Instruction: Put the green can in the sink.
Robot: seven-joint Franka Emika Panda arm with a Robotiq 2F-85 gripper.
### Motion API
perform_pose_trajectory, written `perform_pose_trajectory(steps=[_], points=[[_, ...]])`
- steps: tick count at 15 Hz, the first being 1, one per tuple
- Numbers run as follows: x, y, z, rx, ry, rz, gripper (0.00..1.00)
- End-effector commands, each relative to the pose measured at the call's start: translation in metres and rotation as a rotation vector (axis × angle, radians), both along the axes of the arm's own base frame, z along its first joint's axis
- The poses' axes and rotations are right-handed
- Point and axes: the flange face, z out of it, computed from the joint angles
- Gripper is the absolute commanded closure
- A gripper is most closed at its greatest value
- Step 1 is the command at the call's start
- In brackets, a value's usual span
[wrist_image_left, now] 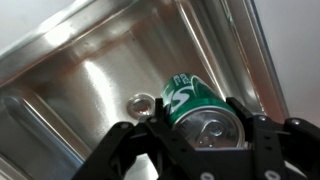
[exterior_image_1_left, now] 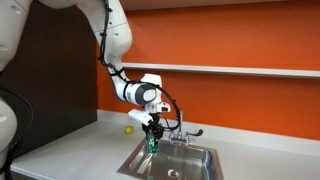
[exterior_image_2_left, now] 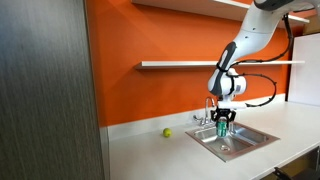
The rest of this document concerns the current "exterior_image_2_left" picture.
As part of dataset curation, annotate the yellow-green tennis ball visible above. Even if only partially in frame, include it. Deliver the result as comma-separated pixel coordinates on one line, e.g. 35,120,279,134
162,127,173,139

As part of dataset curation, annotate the brown cardboard box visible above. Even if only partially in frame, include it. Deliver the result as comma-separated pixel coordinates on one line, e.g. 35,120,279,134
303,14,320,36

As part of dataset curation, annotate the chrome faucet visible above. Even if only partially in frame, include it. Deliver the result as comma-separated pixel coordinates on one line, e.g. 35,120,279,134
192,96,218,128

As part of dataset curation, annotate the white high wall shelf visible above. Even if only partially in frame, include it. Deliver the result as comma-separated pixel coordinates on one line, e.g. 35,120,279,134
131,0,311,24

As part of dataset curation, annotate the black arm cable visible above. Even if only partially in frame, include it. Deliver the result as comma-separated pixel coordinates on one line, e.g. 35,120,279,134
229,13,295,109

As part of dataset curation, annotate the green soda can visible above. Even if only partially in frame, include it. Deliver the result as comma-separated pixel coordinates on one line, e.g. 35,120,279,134
215,116,229,138

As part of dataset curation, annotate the dark grey wood panel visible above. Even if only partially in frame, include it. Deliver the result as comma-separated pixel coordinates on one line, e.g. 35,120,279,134
0,0,111,180

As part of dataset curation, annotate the long white wall shelf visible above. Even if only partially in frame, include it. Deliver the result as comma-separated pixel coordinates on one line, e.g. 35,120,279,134
134,60,306,70

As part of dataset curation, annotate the stainless steel sink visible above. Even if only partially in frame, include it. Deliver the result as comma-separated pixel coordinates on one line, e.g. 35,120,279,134
185,120,280,163

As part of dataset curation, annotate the white cabinet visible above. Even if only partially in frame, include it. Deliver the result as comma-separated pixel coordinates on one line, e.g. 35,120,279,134
287,32,320,108

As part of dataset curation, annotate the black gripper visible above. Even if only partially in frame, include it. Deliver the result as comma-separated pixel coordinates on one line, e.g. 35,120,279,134
210,107,237,130

